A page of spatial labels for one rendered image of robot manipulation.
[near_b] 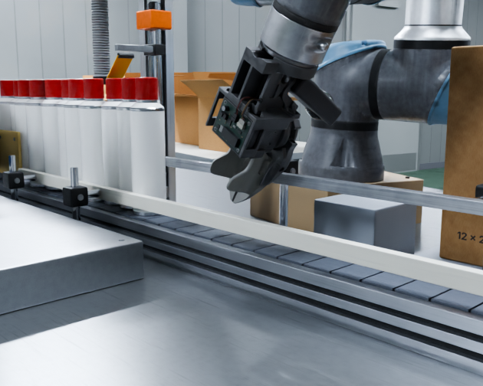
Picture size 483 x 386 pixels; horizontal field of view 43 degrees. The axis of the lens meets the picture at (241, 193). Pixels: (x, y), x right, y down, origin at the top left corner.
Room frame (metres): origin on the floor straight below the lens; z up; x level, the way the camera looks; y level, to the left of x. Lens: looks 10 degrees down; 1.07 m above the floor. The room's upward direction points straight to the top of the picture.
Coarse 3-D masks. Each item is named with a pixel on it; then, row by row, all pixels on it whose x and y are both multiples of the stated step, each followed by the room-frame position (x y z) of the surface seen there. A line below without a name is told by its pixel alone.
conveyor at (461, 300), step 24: (48, 192) 1.10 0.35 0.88; (144, 216) 0.89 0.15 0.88; (216, 240) 0.75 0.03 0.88; (240, 240) 0.74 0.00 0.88; (312, 264) 0.64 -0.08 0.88; (336, 264) 0.64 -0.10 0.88; (384, 288) 0.57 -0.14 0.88; (408, 288) 0.56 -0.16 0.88; (432, 288) 0.56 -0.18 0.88; (480, 312) 0.50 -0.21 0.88
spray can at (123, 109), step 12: (132, 84) 0.94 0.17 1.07; (132, 96) 0.94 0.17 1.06; (120, 108) 0.94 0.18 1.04; (120, 120) 0.94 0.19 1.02; (120, 132) 0.94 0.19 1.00; (120, 144) 0.94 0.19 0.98; (120, 156) 0.94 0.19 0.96; (120, 168) 0.94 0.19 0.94; (120, 180) 0.94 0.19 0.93; (120, 204) 0.95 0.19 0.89
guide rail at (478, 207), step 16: (176, 160) 0.93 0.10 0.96; (192, 160) 0.91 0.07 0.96; (288, 176) 0.76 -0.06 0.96; (304, 176) 0.74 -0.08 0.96; (336, 192) 0.70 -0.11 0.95; (352, 192) 0.69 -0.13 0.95; (368, 192) 0.67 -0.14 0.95; (384, 192) 0.66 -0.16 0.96; (400, 192) 0.64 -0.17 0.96; (416, 192) 0.63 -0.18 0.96; (448, 208) 0.60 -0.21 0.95; (464, 208) 0.59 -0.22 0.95; (480, 208) 0.58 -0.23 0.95
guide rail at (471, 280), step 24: (24, 168) 1.16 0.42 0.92; (120, 192) 0.90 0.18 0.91; (168, 216) 0.82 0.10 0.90; (192, 216) 0.78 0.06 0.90; (216, 216) 0.74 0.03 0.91; (240, 216) 0.73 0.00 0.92; (264, 240) 0.68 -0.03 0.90; (288, 240) 0.66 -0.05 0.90; (312, 240) 0.63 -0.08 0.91; (336, 240) 0.61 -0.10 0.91; (360, 264) 0.58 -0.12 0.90; (384, 264) 0.56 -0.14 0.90; (408, 264) 0.55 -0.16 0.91; (432, 264) 0.53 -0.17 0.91; (456, 264) 0.52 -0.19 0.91; (456, 288) 0.51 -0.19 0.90; (480, 288) 0.50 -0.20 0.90
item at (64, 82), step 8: (64, 80) 1.10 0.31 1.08; (64, 88) 1.10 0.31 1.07; (64, 96) 1.10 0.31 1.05; (64, 128) 1.09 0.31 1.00; (64, 136) 1.09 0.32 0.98; (64, 144) 1.09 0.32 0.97; (64, 152) 1.09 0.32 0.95; (64, 160) 1.09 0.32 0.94; (64, 168) 1.09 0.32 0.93; (64, 176) 1.09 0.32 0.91
